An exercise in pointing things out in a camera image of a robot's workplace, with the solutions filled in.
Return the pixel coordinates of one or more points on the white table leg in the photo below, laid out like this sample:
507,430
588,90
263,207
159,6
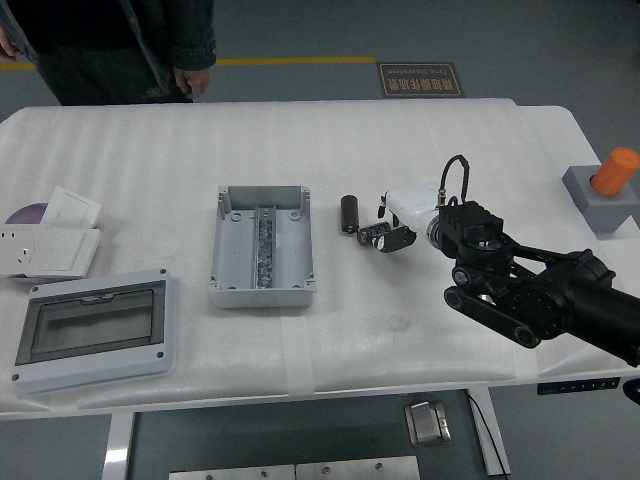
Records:
117,450
492,435

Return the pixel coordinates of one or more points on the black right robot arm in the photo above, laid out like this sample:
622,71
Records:
475,225

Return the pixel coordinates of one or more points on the purple disc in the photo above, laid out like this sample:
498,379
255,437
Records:
27,215

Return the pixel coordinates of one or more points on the grey enclosure with tinted window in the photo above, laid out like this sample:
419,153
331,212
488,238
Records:
100,372

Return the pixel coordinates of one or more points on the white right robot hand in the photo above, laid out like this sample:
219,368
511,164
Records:
415,205

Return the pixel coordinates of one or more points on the black floor sign orange text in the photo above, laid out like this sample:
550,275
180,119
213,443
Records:
420,80

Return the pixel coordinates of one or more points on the orange cylinder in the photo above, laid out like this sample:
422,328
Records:
615,172

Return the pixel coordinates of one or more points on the white tilted switch panel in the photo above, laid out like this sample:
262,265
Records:
70,207

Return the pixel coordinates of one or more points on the silver metal pedal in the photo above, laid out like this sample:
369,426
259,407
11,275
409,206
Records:
425,425

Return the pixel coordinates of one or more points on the grey block holder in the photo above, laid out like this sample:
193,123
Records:
600,210

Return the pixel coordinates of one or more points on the person's right hand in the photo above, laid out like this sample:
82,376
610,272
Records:
7,45

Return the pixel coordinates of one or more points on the white flat switch panel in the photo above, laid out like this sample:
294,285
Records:
65,252

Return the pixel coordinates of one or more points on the perforated metal mounting rail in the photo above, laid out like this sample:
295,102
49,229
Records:
265,250

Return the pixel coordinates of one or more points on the person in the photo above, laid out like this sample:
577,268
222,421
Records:
100,40

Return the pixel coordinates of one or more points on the black table control panel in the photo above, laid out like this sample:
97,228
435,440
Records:
575,386

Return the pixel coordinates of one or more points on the open grey junction box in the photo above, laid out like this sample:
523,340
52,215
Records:
235,250

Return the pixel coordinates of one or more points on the person's left hand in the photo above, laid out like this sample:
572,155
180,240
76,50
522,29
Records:
192,82

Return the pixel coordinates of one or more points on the white wall socket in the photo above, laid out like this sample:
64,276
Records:
15,250

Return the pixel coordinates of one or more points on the black cylindrical battery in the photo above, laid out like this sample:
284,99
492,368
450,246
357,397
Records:
350,214
372,234

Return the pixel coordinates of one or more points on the grey metal plate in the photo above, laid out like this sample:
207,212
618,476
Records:
230,473

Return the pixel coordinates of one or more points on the white foam mat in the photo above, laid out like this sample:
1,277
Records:
400,150

